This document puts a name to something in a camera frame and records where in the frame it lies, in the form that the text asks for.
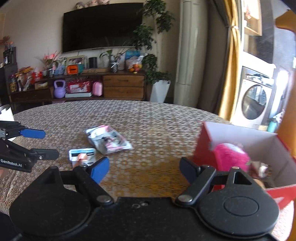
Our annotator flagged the pink white snack packet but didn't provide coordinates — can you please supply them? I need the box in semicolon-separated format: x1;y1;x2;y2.
85;125;133;155

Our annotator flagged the bag of oranges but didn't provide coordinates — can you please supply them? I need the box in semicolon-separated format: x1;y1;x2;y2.
125;53;147;73

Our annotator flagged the glass vase with plant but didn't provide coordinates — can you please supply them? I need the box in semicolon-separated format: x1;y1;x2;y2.
99;49;127;73

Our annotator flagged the pink fuzzy plush ball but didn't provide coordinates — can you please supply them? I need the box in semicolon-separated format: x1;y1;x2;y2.
213;143;250;172

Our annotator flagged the tall potted plant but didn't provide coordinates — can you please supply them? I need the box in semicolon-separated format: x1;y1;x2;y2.
132;1;175;103

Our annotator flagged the beige standing air conditioner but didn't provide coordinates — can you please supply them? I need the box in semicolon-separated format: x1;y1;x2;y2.
174;0;208;108

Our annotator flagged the blue white small packet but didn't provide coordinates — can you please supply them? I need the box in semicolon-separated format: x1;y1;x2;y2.
68;148;96;168

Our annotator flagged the black television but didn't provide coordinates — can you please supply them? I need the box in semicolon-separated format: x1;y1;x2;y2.
62;3;144;53

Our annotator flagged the silver foil snack packet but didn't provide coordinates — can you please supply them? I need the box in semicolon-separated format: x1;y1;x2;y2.
248;161;273;180

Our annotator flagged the pink small case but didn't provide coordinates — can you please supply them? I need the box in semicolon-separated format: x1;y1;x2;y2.
92;81;103;96

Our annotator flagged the teal spray bottle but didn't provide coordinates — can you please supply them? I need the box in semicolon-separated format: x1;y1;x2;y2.
267;118;278;133

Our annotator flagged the black speaker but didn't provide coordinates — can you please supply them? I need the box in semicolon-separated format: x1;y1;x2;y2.
88;57;97;69

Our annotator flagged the photo frame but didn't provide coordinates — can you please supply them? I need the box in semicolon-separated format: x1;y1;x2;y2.
66;55;87;69

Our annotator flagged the purple kettlebell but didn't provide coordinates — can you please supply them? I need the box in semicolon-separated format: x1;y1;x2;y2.
53;79;66;99

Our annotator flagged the wooden tv cabinet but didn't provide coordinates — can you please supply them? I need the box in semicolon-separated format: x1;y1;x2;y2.
9;71;145;103

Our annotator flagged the white washing machine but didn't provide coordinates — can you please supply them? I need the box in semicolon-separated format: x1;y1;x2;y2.
231;67;274;129

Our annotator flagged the red gift box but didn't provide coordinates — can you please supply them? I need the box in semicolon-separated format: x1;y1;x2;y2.
65;78;92;98

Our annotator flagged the red cardboard box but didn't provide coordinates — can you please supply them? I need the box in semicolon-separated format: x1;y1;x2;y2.
193;121;295;209

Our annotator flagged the yellow curtain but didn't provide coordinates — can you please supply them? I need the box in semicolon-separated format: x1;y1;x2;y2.
219;1;241;121

